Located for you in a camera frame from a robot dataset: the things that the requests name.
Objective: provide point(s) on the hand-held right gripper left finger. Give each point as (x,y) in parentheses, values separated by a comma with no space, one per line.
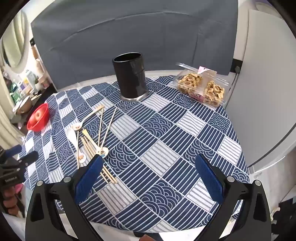
(89,178)

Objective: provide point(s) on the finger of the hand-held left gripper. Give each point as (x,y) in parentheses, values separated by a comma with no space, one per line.
(29,158)
(13,151)

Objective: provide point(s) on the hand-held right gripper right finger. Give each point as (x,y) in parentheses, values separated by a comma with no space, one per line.
(209,178)

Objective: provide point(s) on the cream capybara print spoon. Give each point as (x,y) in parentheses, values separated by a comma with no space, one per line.
(103,151)
(81,158)
(76,127)

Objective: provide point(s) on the plain white spoon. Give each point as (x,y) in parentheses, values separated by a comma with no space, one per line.
(70,134)

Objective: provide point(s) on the black cylindrical utensil holder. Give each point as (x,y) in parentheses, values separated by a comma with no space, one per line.
(130,76)

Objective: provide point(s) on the person's left hand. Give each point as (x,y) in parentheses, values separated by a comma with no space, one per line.
(10,200)

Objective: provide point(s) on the beige curtain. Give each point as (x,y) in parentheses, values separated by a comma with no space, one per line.
(7,125)

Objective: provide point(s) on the red plastic bowl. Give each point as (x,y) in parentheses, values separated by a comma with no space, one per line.
(44,121)

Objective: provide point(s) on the red apple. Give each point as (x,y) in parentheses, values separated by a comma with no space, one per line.
(37,115)

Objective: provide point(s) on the beige cooking pot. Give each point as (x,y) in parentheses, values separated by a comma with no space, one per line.
(23,105)

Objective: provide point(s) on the blue patterned tablecloth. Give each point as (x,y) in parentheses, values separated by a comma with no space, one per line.
(161,129)

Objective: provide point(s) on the shelf of bottles and jars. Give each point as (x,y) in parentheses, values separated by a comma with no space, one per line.
(27,81)

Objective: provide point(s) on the clear plastic cookie box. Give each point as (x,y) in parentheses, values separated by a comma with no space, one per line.
(196,95)

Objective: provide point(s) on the pile of brown cookies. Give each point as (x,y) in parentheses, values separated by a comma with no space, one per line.
(192,80)

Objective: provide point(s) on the grey backdrop cloth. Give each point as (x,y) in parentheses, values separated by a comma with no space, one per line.
(115,30)

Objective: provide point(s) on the oval wall mirror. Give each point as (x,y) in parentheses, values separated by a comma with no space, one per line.
(17,41)

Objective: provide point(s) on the black wall plug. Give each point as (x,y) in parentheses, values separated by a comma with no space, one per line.
(237,68)

